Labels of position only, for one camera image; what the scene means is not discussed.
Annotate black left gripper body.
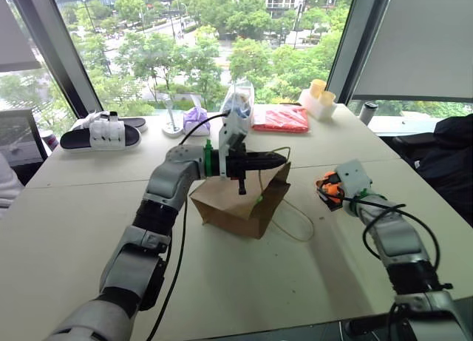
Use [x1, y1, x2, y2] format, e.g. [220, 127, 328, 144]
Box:
[225, 151, 256, 196]

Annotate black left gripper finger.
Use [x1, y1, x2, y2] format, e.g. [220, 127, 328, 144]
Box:
[254, 151, 287, 163]
[254, 159, 287, 172]

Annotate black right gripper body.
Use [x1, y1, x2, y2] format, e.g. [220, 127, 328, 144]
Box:
[326, 197, 347, 214]

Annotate orange plush toy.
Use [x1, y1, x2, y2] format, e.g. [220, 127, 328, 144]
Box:
[316, 170, 347, 206]

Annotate brown paper bag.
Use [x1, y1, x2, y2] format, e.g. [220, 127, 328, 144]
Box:
[188, 146, 315, 243]

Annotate clear bag with blue items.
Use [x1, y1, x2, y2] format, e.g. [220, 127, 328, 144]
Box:
[220, 80, 256, 129]

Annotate purple plastic bag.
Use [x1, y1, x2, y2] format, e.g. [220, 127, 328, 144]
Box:
[183, 106, 212, 137]

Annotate red flat package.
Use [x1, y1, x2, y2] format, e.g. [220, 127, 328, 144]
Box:
[251, 105, 311, 135]

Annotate white plastic container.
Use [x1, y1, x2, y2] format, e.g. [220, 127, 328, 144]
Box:
[298, 88, 338, 121]

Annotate white stand with round base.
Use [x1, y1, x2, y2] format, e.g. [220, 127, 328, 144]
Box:
[161, 96, 185, 138]

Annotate white tumbler with dark lid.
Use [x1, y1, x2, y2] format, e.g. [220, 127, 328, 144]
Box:
[361, 101, 379, 127]

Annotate black and white slipper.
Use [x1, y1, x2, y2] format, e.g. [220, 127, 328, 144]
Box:
[59, 113, 143, 152]
[72, 110, 149, 133]

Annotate black chair with dark clothing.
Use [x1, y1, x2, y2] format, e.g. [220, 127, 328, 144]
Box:
[391, 113, 473, 232]

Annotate grey roller blind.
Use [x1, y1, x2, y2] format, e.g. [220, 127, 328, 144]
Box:
[350, 0, 473, 104]
[0, 0, 42, 73]

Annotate person in white clothing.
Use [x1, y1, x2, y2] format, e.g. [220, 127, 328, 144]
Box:
[0, 152, 25, 220]

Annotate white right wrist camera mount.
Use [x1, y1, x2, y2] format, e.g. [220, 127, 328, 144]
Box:
[334, 158, 373, 201]

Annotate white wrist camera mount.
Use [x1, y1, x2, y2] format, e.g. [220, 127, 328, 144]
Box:
[334, 158, 373, 201]
[217, 111, 248, 180]

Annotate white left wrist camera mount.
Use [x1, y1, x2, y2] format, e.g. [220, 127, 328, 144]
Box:
[217, 111, 248, 180]

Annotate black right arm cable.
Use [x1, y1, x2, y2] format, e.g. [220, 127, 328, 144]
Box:
[344, 195, 442, 272]

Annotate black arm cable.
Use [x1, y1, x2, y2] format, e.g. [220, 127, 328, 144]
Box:
[146, 111, 231, 341]
[344, 195, 442, 272]

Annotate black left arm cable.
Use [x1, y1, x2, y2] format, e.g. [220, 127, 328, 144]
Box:
[146, 111, 231, 341]

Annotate dark window frame post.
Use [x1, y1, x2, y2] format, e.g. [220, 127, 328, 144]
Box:
[6, 0, 103, 119]
[326, 0, 386, 104]

